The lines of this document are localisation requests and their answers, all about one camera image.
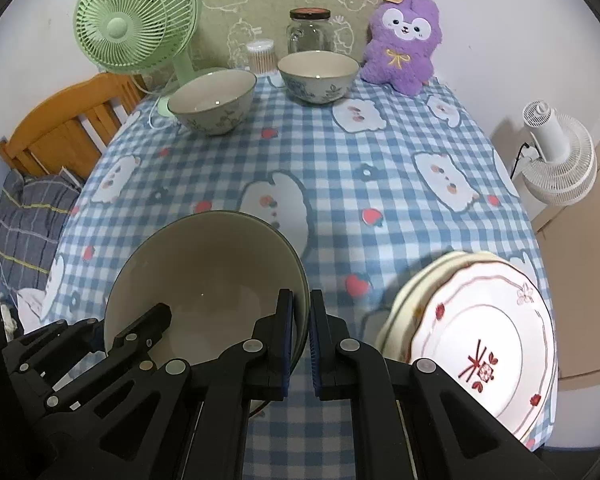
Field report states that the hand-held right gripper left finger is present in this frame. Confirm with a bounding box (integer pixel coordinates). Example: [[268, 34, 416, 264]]
[[40, 287, 297, 480]]

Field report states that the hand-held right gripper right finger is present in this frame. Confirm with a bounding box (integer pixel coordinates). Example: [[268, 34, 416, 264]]
[[309, 289, 576, 480]]

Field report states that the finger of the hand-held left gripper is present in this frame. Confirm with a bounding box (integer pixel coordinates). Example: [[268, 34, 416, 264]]
[[2, 319, 106, 391], [45, 304, 173, 411]]

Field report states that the green-rimmed floral ceramic bowl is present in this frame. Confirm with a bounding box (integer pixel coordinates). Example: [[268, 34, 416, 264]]
[[102, 210, 310, 418], [167, 69, 258, 136]]

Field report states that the white red-rimmed plate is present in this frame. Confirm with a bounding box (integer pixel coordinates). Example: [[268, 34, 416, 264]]
[[409, 260, 558, 443]]

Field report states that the blue floral ceramic bowl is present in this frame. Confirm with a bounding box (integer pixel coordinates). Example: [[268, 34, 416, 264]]
[[277, 51, 359, 107]]

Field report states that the grey plaid bedding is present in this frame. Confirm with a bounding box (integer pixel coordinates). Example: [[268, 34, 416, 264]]
[[0, 170, 83, 321]]

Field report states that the blue checked tablecloth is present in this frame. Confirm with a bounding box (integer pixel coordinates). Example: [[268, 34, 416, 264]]
[[40, 72, 556, 480]]

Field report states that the wooden bed headboard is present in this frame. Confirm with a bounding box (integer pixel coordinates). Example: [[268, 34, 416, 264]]
[[0, 72, 148, 181]]

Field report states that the cotton swab container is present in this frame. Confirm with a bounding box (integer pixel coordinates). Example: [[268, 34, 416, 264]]
[[246, 39, 277, 76]]

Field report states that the green desk fan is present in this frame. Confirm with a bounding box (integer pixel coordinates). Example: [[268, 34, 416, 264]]
[[74, 0, 201, 116]]

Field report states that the purple plush toy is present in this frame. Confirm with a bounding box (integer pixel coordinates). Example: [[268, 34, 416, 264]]
[[360, 0, 443, 97]]

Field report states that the white standing fan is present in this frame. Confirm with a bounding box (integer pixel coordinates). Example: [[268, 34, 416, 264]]
[[522, 100, 598, 206]]

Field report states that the glass jar with dark lid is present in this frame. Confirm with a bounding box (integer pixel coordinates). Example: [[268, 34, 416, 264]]
[[286, 7, 332, 56]]

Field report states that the white fan cable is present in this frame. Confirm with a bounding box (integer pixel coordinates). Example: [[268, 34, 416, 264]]
[[147, 72, 181, 131]]

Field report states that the black power cable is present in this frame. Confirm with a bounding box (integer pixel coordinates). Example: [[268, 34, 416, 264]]
[[510, 142, 536, 181]]

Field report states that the beige printed wall cloth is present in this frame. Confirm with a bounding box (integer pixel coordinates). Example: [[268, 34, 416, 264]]
[[187, 0, 392, 76]]

